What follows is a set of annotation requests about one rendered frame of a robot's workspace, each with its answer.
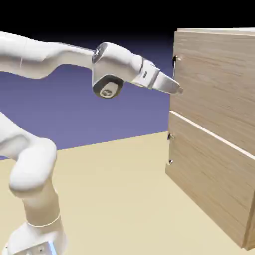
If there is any light wood door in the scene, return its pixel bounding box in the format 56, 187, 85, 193
169, 30, 255, 156
164, 112, 255, 249

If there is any light wood cabinet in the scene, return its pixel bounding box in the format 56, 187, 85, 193
164, 27, 255, 251

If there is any curved metal handle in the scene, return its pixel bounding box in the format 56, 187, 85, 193
172, 55, 182, 79
167, 132, 175, 166

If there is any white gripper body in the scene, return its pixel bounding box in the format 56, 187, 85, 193
152, 71, 181, 95

